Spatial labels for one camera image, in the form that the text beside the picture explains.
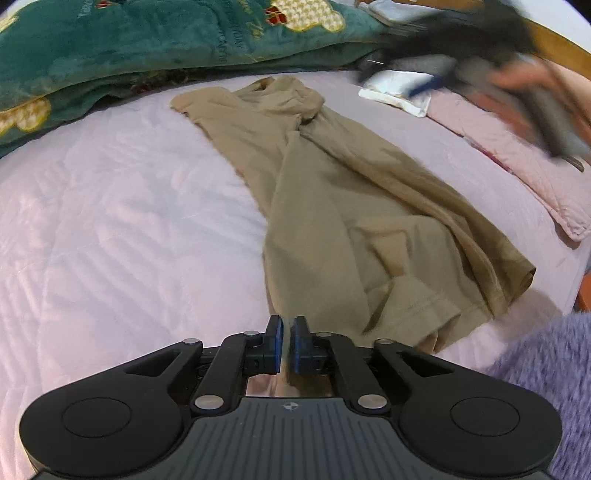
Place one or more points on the green plush blanket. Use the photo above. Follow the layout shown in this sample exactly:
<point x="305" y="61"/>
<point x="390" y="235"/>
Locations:
<point x="62" y="59"/>

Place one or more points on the person right hand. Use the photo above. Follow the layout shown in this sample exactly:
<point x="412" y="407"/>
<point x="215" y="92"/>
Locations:
<point x="569" y="87"/>

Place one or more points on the white folded cloth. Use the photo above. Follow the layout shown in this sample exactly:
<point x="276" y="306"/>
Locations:
<point x="393" y="88"/>

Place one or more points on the wooden headboard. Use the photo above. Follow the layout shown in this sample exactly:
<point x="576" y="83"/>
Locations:
<point x="560" y="32"/>

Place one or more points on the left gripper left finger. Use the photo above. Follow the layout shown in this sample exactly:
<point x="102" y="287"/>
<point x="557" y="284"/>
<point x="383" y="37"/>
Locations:
<point x="128" y="418"/>

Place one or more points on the tan t-shirt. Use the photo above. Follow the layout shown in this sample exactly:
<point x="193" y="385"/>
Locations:
<point x="361" y="240"/>

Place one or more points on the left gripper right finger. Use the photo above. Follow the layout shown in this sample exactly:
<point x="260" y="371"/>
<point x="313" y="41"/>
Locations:
<point x="405" y="414"/>

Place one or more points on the purple fuzzy garment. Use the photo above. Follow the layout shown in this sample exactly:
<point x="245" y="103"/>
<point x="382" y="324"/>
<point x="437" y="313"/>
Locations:
<point x="554" y="362"/>

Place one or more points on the grey folded garment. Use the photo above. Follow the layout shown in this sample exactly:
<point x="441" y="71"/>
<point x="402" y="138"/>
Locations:
<point x="389" y="12"/>

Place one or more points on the pink quilted pillow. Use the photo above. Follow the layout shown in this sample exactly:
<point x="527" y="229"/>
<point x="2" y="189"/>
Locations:
<point x="561" y="188"/>

